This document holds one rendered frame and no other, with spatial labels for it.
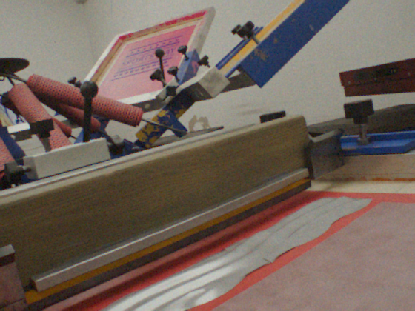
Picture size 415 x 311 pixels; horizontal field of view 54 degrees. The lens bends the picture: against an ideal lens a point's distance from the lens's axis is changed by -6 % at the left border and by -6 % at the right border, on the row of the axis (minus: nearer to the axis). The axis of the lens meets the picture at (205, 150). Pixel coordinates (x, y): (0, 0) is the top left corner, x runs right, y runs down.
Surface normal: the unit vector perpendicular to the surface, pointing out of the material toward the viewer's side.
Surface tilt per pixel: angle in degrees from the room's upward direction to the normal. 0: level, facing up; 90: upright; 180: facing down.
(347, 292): 0
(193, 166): 90
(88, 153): 90
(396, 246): 0
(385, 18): 90
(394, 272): 0
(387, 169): 90
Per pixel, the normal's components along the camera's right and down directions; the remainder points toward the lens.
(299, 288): -0.21, -0.97
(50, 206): 0.63, -0.04
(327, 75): -0.75, 0.23
